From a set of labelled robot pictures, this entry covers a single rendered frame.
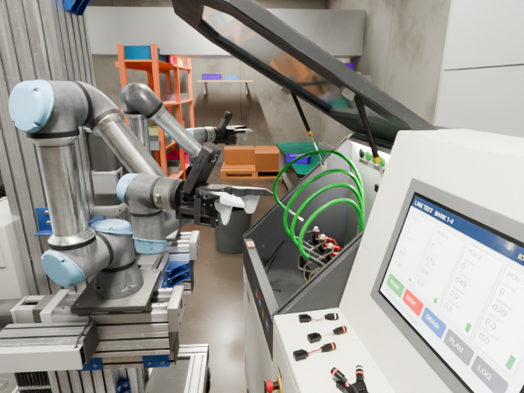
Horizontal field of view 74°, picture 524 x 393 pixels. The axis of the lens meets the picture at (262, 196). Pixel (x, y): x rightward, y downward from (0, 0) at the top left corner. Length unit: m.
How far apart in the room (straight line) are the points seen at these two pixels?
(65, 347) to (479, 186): 1.15
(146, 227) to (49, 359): 0.56
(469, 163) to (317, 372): 0.61
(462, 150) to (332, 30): 4.68
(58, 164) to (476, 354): 0.99
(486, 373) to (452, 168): 0.41
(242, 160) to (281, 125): 1.24
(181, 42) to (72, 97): 4.39
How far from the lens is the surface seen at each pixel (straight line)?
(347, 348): 1.08
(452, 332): 0.84
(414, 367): 0.93
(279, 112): 7.61
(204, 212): 0.74
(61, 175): 1.01
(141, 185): 0.83
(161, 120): 1.58
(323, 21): 5.44
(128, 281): 1.22
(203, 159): 0.73
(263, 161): 6.55
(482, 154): 0.84
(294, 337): 1.09
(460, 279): 0.82
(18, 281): 1.52
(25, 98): 0.98
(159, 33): 5.40
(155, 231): 0.86
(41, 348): 1.27
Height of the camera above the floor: 1.67
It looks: 18 degrees down
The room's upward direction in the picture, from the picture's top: straight up
